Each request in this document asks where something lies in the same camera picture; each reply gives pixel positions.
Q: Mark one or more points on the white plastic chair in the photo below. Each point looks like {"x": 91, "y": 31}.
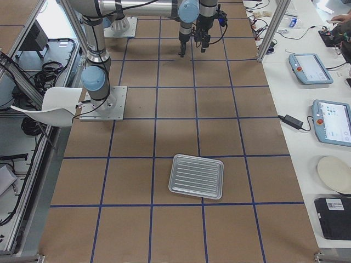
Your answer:
{"x": 58, "y": 107}

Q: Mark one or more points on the beige round plate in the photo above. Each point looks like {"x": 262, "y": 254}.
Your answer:
{"x": 335, "y": 174}

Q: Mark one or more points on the black flat box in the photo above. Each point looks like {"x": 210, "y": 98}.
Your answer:
{"x": 334, "y": 217}

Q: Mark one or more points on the blue teach pendant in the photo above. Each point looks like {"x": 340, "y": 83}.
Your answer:
{"x": 309, "y": 69}
{"x": 331, "y": 122}

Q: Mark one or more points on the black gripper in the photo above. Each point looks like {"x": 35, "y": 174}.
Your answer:
{"x": 204, "y": 27}

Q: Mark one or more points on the upper blue teach pendant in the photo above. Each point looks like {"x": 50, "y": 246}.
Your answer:
{"x": 309, "y": 69}

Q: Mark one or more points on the silver ribbed metal tray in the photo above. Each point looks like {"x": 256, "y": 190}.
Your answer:
{"x": 197, "y": 176}

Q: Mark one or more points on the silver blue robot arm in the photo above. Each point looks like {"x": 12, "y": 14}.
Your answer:
{"x": 142, "y": 39}
{"x": 94, "y": 21}

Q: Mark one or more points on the aluminium frame post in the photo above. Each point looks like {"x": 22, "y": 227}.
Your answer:
{"x": 273, "y": 26}

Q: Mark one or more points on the black power adapter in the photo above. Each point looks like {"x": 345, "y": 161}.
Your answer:
{"x": 291, "y": 121}

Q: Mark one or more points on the black electronics board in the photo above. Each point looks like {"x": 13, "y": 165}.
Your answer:
{"x": 327, "y": 38}

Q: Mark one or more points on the lower blue teach pendant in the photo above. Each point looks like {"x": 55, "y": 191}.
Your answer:
{"x": 331, "y": 122}

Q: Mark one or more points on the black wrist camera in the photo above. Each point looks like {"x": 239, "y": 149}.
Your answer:
{"x": 222, "y": 18}

